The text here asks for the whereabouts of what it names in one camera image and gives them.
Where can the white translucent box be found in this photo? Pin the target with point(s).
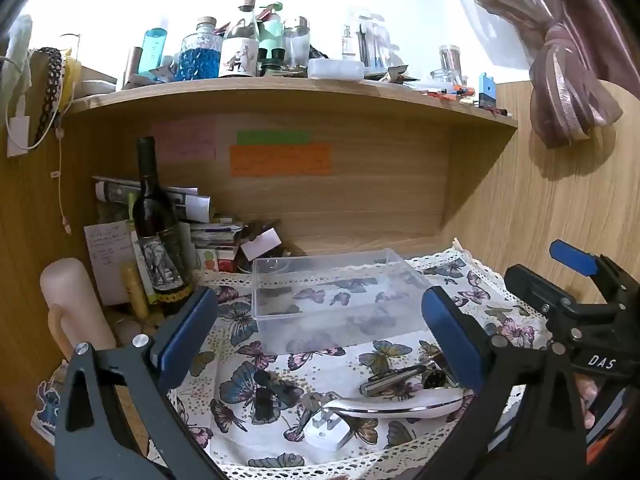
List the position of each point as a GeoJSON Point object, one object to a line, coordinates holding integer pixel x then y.
{"type": "Point", "coordinates": [335, 69]}

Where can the person's right hand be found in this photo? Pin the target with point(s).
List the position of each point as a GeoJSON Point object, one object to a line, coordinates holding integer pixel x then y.
{"type": "Point", "coordinates": [590, 392]}

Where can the rolled magazines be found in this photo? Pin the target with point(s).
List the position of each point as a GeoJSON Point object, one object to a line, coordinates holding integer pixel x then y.
{"type": "Point", "coordinates": [170, 195]}

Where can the butterfly print tablecloth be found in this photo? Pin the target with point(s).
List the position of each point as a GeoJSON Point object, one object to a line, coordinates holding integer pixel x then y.
{"type": "Point", "coordinates": [320, 375]}

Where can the green sticky note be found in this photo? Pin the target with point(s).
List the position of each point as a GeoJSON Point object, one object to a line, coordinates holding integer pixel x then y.
{"type": "Point", "coordinates": [272, 137]}

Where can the mauve striped curtain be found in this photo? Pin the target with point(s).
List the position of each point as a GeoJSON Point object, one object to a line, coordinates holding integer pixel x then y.
{"type": "Point", "coordinates": [570, 60]}

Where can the brown cardboard tube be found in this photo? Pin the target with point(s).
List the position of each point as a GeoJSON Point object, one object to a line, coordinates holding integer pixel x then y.
{"type": "Point", "coordinates": [132, 67]}

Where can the tall blue plastic bottle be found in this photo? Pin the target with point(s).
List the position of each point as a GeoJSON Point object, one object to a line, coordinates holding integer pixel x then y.
{"type": "Point", "coordinates": [154, 52]}

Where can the dark wine bottle elephant label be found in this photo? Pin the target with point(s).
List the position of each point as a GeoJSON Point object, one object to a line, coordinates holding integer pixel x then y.
{"type": "Point", "coordinates": [160, 240]}

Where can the clear drinking glass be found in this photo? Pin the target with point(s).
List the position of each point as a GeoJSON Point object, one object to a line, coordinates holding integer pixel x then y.
{"type": "Point", "coordinates": [296, 45]}

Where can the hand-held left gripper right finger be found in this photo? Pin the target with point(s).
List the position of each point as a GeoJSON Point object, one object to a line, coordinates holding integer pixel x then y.
{"type": "Point", "coordinates": [452, 337]}

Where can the small clear glass jar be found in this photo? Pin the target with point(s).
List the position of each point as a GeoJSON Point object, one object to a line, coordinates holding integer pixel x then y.
{"type": "Point", "coordinates": [451, 62]}

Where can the white card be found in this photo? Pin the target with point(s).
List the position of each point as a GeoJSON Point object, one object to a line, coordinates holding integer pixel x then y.
{"type": "Point", "coordinates": [261, 244]}

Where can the glass bottle with blue beads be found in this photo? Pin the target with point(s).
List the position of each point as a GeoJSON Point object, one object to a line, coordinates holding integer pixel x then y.
{"type": "Point", "coordinates": [201, 57]}

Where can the blue plastic gadget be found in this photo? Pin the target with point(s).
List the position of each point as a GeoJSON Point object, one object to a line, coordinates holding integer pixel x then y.
{"type": "Point", "coordinates": [486, 90]}

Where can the black lace headband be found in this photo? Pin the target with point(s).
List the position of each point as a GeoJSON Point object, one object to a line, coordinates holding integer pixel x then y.
{"type": "Point", "coordinates": [52, 90]}

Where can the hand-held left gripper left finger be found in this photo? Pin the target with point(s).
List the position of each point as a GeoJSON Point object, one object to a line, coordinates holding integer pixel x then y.
{"type": "Point", "coordinates": [182, 332]}

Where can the yellow candle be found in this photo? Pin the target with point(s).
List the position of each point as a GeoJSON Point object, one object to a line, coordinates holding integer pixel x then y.
{"type": "Point", "coordinates": [136, 292]}

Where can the clear plastic container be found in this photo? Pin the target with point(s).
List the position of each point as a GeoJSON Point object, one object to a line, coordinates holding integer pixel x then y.
{"type": "Point", "coordinates": [340, 300]}

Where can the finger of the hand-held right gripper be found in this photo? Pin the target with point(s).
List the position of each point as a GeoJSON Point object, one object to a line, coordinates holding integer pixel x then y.
{"type": "Point", "coordinates": [532, 287]}
{"type": "Point", "coordinates": [570, 256]}

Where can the clear corked bottle illustrated label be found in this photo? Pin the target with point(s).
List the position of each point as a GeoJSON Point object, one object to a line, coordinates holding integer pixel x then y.
{"type": "Point", "coordinates": [241, 50]}

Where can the pink cylinder candle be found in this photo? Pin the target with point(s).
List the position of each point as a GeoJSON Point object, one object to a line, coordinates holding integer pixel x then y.
{"type": "Point", "coordinates": [70, 300]}

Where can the dark binoculars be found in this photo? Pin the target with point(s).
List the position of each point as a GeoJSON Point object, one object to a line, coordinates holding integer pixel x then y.
{"type": "Point", "coordinates": [272, 60]}

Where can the mint green bottle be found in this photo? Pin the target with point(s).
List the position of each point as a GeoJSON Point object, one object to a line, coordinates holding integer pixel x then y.
{"type": "Point", "coordinates": [272, 32]}

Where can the pink sticky note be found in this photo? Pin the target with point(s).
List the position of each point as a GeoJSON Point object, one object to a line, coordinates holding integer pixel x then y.
{"type": "Point", "coordinates": [185, 140]}

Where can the small black metal part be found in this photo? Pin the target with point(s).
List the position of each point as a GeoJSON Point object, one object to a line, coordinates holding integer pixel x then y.
{"type": "Point", "coordinates": [436, 375]}

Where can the small black clip device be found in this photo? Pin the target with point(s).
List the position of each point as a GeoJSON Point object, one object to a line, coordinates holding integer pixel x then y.
{"type": "Point", "coordinates": [265, 400]}

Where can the wooden shelf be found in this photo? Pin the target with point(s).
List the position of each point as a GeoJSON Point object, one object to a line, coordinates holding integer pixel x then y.
{"type": "Point", "coordinates": [280, 97]}

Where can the orange sticky note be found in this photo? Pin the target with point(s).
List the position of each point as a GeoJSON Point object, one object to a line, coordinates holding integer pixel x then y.
{"type": "Point", "coordinates": [280, 160]}

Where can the white wall adapter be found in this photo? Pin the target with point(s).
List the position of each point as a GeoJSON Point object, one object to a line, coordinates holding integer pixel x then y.
{"type": "Point", "coordinates": [17, 137]}

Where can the handwritten note paper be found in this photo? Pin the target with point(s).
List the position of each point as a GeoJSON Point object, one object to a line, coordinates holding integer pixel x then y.
{"type": "Point", "coordinates": [107, 260]}

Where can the blue cartoon sticker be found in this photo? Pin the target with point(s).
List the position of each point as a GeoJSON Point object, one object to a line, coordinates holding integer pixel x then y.
{"type": "Point", "coordinates": [47, 410]}

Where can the clear pen holder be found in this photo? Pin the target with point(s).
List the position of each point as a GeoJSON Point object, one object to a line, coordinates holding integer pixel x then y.
{"type": "Point", "coordinates": [367, 40]}

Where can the white charger plug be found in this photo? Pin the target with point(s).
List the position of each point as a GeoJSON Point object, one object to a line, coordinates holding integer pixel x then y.
{"type": "Point", "coordinates": [325, 432]}

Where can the stack of small boxes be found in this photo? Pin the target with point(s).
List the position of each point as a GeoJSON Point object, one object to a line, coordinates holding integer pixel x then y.
{"type": "Point", "coordinates": [217, 245]}

